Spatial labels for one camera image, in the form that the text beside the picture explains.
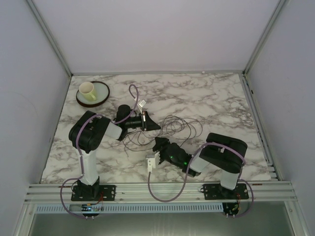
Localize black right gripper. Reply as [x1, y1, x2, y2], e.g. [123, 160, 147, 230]
[153, 137, 183, 169]

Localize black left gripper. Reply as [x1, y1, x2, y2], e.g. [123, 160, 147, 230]
[126, 111, 161, 131]

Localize grey wire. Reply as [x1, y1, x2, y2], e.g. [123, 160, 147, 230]
[157, 115, 204, 141]

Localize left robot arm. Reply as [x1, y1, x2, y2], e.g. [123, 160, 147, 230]
[68, 104, 161, 201]

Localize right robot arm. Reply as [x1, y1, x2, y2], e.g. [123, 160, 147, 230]
[153, 133, 248, 199]

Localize brown rimmed white plate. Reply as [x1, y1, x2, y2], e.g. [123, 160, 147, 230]
[76, 81, 110, 108]

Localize pale yellow mug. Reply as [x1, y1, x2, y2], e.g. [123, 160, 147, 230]
[79, 82, 96, 101]

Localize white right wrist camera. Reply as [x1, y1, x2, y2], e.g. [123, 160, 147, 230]
[146, 151, 160, 173]

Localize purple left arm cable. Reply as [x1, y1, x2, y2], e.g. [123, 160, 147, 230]
[60, 84, 142, 220]

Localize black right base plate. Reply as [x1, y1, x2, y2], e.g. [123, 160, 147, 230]
[200, 183, 249, 200]

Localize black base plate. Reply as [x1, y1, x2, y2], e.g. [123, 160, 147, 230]
[71, 184, 116, 202]
[200, 183, 249, 200]

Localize grey slotted cable duct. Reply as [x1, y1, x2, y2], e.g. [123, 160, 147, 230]
[36, 203, 223, 215]

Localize aluminium back rail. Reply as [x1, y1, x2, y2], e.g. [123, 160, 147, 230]
[73, 70, 243, 76]

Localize aluminium rail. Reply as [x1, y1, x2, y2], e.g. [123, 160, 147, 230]
[73, 70, 243, 76]
[24, 181, 297, 204]

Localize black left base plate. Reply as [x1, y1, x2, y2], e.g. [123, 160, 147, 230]
[71, 184, 116, 202]

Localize aluminium front rail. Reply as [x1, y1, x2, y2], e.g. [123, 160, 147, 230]
[24, 181, 297, 204]

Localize aluminium frame post right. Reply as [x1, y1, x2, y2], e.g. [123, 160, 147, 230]
[243, 0, 289, 77]

